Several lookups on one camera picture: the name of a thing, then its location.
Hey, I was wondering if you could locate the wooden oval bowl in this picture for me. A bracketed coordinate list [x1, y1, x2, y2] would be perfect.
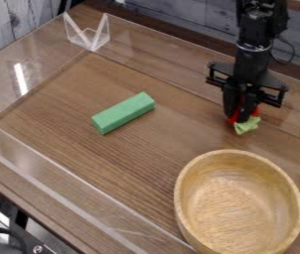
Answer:
[173, 149, 300, 254]

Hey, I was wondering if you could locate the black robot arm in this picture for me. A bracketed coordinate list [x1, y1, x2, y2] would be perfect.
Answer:
[206, 0, 289, 123]

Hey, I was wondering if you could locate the green rectangular foam block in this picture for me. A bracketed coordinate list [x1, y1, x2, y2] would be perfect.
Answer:
[90, 92, 155, 135]

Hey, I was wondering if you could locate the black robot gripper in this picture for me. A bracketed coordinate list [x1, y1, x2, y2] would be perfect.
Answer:
[206, 62, 289, 123]

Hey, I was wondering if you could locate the black cable bottom left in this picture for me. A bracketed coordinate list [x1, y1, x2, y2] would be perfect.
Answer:
[0, 226, 28, 254]

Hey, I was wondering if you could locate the red plush strawberry green leaf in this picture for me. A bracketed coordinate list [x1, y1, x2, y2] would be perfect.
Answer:
[224, 93, 262, 136]

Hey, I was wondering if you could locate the clear acrylic tray enclosure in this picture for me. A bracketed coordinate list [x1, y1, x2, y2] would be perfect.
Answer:
[0, 7, 300, 254]

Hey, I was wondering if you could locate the black metal table frame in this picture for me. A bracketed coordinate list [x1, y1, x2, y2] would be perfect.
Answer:
[0, 193, 76, 254]

